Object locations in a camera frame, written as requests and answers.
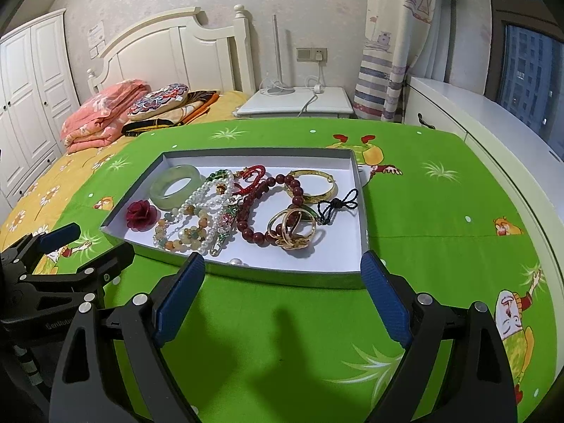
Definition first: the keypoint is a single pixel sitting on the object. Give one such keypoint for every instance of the boat print curtain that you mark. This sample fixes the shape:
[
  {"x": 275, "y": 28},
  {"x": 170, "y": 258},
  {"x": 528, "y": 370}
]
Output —
[{"x": 396, "y": 31}]

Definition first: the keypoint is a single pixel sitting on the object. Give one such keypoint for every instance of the pink folded quilt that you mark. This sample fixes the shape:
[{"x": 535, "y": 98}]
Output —
[{"x": 99, "y": 114}]

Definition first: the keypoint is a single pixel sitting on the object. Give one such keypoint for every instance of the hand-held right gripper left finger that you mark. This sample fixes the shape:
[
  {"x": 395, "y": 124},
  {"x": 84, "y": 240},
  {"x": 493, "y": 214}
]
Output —
[{"x": 176, "y": 299}]

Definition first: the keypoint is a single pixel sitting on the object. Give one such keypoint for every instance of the gold bangle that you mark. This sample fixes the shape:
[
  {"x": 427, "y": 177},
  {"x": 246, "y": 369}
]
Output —
[{"x": 317, "y": 197}]

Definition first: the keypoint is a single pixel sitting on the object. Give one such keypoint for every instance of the cluster of gold rings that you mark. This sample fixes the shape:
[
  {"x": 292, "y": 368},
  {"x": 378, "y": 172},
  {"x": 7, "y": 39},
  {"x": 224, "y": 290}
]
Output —
[{"x": 291, "y": 242}]

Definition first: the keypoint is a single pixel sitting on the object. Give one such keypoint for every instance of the yellow flowered bed sheet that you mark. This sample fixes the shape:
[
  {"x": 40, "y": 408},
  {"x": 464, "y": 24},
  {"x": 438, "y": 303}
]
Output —
[{"x": 39, "y": 194}]

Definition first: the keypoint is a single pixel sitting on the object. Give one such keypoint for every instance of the wall socket plate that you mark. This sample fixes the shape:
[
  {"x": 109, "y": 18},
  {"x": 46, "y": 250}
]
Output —
[{"x": 306, "y": 54}]

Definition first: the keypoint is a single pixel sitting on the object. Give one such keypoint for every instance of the dark framed window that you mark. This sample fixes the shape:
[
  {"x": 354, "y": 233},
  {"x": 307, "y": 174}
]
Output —
[{"x": 528, "y": 75}]

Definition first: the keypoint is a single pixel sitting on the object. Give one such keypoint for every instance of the orange and black folded blanket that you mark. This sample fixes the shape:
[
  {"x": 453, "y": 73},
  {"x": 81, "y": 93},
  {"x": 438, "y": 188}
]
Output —
[{"x": 194, "y": 105}]

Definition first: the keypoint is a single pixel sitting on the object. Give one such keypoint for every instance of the pale green jade bangle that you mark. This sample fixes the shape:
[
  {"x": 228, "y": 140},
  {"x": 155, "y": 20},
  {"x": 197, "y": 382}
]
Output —
[{"x": 161, "y": 196}]

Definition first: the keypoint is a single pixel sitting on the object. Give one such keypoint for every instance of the embroidered patterned pillow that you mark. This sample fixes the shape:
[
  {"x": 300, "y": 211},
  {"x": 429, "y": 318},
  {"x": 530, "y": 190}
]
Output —
[{"x": 161, "y": 99}]

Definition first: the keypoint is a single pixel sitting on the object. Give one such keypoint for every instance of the cream bed headboard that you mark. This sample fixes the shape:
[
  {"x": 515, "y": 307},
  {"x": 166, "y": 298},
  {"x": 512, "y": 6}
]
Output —
[{"x": 176, "y": 57}]

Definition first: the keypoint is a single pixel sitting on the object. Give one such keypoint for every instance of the white slim desk lamp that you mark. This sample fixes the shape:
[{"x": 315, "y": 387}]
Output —
[{"x": 276, "y": 53}]

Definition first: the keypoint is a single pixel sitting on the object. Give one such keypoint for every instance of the white wardrobe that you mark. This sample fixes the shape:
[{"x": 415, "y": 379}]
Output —
[{"x": 31, "y": 97}]

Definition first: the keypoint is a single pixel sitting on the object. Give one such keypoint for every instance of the white bedside table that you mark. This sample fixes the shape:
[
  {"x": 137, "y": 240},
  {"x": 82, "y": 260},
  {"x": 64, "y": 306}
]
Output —
[{"x": 321, "y": 105}]

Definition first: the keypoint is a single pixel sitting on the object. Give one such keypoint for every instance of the white paper wall note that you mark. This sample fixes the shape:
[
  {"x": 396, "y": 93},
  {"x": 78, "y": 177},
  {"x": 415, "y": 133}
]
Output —
[{"x": 97, "y": 40}]

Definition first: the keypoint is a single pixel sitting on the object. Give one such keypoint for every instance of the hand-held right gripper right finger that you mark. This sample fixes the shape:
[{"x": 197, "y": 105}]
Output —
[{"x": 387, "y": 299}]

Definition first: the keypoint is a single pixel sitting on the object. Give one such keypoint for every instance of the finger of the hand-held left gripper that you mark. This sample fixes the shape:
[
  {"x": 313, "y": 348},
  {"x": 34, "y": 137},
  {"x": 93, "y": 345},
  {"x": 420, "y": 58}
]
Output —
[
  {"x": 57, "y": 235},
  {"x": 110, "y": 262}
]

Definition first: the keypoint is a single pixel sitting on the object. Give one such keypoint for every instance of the dark red rose brooch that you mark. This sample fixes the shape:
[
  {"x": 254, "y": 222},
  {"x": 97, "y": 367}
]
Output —
[{"x": 141, "y": 215}]

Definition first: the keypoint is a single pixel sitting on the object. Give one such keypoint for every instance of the pearl safety pin brooch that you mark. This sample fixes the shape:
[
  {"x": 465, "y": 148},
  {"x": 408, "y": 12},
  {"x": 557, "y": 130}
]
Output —
[{"x": 219, "y": 244}]

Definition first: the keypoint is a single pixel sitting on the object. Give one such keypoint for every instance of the grey shallow tray box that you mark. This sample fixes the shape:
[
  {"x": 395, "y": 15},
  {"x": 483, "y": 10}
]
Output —
[{"x": 335, "y": 249}]

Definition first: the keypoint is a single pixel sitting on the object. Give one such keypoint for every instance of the green printed cloth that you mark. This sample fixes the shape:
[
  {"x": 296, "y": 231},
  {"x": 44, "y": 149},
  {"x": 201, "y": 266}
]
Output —
[{"x": 440, "y": 229}]

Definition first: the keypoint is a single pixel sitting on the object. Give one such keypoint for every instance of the small pearl earring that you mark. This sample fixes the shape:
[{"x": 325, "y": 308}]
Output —
[{"x": 238, "y": 263}]

